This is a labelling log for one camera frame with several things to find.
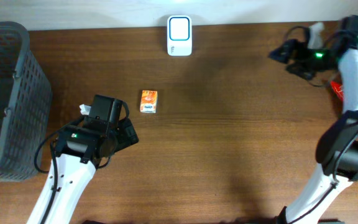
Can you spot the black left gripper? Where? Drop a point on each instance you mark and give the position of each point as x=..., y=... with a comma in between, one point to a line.
x=126, y=132

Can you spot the white barcode scanner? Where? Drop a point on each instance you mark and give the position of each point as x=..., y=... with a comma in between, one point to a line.
x=179, y=36

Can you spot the orange tissue pack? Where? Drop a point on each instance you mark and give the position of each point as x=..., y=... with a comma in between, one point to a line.
x=148, y=101

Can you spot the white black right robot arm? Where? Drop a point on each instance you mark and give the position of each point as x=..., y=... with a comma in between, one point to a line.
x=337, y=149

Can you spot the red snack packet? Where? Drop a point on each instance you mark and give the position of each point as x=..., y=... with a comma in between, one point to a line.
x=337, y=88

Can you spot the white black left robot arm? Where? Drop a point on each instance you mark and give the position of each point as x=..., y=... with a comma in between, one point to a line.
x=77, y=150

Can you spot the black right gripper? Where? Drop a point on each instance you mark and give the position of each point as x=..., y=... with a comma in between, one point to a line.
x=298, y=47

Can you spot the grey plastic basket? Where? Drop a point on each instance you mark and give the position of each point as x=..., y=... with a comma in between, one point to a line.
x=25, y=101

